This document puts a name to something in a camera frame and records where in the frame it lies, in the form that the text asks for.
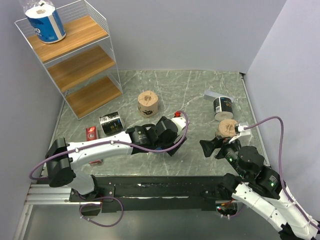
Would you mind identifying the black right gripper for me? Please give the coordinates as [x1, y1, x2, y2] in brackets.
[198, 133, 247, 178]

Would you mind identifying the brown paper roll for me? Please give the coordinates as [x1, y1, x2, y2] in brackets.
[215, 119, 238, 138]
[137, 90, 159, 118]

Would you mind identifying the black paper roll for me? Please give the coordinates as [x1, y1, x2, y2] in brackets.
[213, 96, 234, 122]
[99, 111, 124, 137]

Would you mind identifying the blue paper roll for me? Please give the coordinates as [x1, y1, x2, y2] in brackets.
[19, 0, 67, 44]

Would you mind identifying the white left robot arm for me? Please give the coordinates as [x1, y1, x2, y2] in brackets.
[45, 116, 189, 201]

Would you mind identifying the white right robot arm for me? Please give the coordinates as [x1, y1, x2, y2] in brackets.
[199, 136, 320, 240]

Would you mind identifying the brown wrapped paper roll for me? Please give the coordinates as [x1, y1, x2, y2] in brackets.
[137, 90, 159, 118]

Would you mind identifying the grey small box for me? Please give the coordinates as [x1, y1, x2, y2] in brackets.
[203, 90, 235, 102]

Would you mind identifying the red toothpaste box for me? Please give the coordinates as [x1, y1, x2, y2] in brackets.
[85, 126, 103, 166]

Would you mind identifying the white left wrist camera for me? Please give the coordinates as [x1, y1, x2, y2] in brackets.
[171, 116, 187, 135]

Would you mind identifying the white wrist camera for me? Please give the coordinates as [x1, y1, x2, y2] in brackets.
[171, 116, 187, 135]
[228, 122, 252, 144]

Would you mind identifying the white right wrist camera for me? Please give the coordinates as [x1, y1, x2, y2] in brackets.
[228, 122, 252, 144]

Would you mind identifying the white wire wooden shelf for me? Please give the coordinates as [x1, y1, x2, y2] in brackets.
[15, 0, 123, 119]

